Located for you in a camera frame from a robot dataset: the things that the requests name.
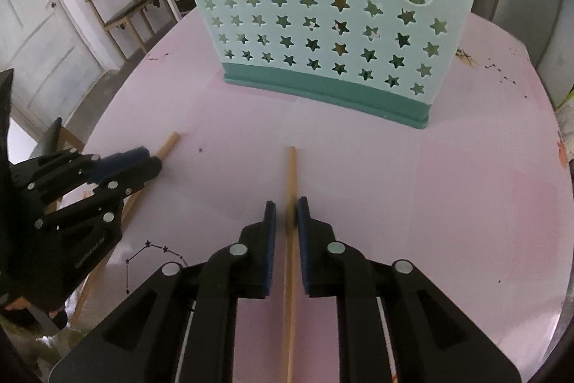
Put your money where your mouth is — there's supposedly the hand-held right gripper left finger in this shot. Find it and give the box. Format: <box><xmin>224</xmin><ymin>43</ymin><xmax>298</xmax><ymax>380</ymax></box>
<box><xmin>49</xmin><ymin>200</ymin><xmax>276</xmax><ymax>383</ymax></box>

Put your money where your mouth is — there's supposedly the pink printed tablecloth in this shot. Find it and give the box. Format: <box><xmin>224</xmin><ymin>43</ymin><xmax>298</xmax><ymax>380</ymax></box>
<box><xmin>67</xmin><ymin>6</ymin><xmax>574</xmax><ymax>383</ymax></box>

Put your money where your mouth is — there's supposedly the teal star-holed utensil holder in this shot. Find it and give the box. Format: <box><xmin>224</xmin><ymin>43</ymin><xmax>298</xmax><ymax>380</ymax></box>
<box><xmin>170</xmin><ymin>0</ymin><xmax>489</xmax><ymax>129</ymax></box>

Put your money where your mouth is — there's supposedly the white rice sack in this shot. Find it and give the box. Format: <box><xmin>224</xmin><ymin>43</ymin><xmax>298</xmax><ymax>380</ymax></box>
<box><xmin>555</xmin><ymin>84</ymin><xmax>574</xmax><ymax>111</ymax></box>

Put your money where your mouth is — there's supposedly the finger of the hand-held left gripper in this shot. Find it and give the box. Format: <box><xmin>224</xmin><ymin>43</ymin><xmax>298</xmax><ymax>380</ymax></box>
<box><xmin>11</xmin><ymin>147</ymin><xmax>151</xmax><ymax>204</ymax></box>
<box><xmin>36</xmin><ymin>159</ymin><xmax>161</xmax><ymax>232</ymax></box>

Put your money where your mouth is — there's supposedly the white door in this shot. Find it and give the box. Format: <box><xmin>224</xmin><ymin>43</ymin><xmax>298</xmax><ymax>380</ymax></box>
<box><xmin>0</xmin><ymin>0</ymin><xmax>108</xmax><ymax>123</ymax></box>

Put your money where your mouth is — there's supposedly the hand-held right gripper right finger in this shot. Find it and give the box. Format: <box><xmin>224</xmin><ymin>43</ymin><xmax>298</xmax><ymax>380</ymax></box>
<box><xmin>298</xmin><ymin>197</ymin><xmax>523</xmax><ymax>383</ymax></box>

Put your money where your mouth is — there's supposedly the wooden chair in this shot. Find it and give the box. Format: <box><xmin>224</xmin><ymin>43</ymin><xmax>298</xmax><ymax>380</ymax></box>
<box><xmin>85</xmin><ymin>0</ymin><xmax>178</xmax><ymax>56</ymax></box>
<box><xmin>57</xmin><ymin>126</ymin><xmax>87</xmax><ymax>153</ymax></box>

